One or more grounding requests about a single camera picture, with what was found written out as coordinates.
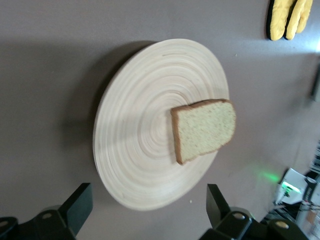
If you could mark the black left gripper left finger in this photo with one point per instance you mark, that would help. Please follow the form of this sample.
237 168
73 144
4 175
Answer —
75 207

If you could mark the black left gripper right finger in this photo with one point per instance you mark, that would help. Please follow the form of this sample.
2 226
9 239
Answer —
215 207

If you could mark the round wooden plate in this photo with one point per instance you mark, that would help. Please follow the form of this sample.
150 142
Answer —
140 125

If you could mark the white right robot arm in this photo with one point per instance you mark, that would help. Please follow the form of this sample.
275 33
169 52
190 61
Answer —
292 178

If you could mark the slice of brown bread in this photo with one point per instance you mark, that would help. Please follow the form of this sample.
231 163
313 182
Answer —
205 132

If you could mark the yellow quilted oven mitt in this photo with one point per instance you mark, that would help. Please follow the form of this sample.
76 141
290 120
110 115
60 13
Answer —
298 20
277 22

